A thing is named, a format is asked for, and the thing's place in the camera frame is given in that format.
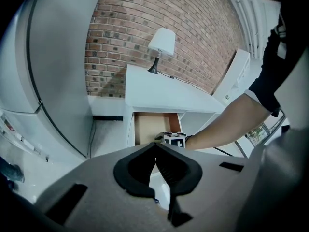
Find white window blinds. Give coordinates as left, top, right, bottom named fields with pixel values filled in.
left=225, top=0, right=267, bottom=60

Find white shelf unit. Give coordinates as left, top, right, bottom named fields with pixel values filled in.
left=212, top=48, right=251, bottom=106

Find person's right forearm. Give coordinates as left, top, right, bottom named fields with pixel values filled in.
left=186, top=92, right=275, bottom=152

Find white shade table lamp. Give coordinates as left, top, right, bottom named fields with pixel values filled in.
left=147, top=28, right=176, bottom=75

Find drawer with brown inside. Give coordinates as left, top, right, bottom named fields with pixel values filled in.
left=126, top=106, right=187, bottom=147

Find black lamp cable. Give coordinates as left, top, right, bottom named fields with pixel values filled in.
left=158, top=71, right=213, bottom=96

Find white bedside cabinet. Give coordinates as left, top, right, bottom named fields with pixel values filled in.
left=125, top=63, right=243, bottom=158

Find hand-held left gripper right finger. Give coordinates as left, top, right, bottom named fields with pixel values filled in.
left=155, top=143, right=202, bottom=228

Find dark shoe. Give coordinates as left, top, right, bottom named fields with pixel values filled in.
left=0, top=157, right=25, bottom=190

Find thin black floor cable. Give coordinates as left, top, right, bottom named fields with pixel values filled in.
left=87, top=121, right=97, bottom=158

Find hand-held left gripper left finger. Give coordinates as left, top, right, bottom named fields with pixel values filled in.
left=113, top=143, right=157, bottom=198

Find large grey refrigerator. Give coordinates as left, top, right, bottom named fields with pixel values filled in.
left=0, top=0, right=107, bottom=160

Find person's black shirt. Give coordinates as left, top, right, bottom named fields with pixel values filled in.
left=247, top=0, right=290, bottom=117

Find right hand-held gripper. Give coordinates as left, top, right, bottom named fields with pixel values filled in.
left=155, top=131, right=193, bottom=150

